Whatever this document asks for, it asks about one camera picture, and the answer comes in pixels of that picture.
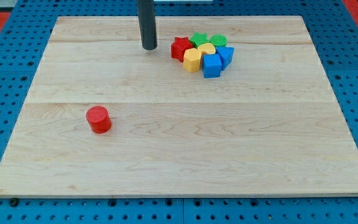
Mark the yellow hexagon block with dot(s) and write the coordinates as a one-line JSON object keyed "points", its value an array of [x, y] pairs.
{"points": [[192, 60]]}

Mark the blue cube block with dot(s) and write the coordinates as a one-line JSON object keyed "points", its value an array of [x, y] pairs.
{"points": [[211, 66]]}

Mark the red star block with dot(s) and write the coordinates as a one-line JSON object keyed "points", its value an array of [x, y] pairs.
{"points": [[179, 46]]}

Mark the yellow heart block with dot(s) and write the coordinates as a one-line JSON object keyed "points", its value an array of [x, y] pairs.
{"points": [[207, 48]]}

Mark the blue triangle block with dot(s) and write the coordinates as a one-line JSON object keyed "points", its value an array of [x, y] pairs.
{"points": [[226, 55]]}

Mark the green star block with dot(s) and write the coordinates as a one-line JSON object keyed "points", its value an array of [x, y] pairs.
{"points": [[198, 39]]}

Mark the red cylinder block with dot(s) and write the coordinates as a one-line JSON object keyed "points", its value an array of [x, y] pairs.
{"points": [[98, 119]]}

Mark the green cylinder block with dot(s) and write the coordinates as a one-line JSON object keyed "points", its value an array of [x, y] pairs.
{"points": [[218, 40]]}

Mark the light wooden board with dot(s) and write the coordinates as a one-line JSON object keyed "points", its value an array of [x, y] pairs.
{"points": [[269, 126]]}

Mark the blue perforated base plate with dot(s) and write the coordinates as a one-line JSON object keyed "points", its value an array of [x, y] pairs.
{"points": [[22, 42]]}

